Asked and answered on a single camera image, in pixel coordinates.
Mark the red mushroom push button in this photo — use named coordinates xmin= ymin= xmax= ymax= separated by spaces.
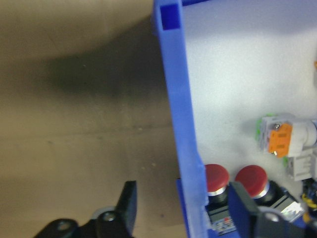
xmin=204 ymin=163 xmax=236 ymax=235
xmin=234 ymin=165 xmax=306 ymax=223

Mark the small yellow black part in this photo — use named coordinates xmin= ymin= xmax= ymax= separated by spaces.
xmin=301 ymin=178 xmax=317 ymax=224

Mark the white switch contact block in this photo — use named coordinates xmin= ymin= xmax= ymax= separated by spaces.
xmin=283 ymin=155 xmax=317 ymax=183

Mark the blue button storage bin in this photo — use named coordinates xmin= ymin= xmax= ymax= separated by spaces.
xmin=151 ymin=0 xmax=317 ymax=238

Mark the white switch with orange block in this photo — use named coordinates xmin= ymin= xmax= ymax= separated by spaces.
xmin=256 ymin=113 xmax=317 ymax=159

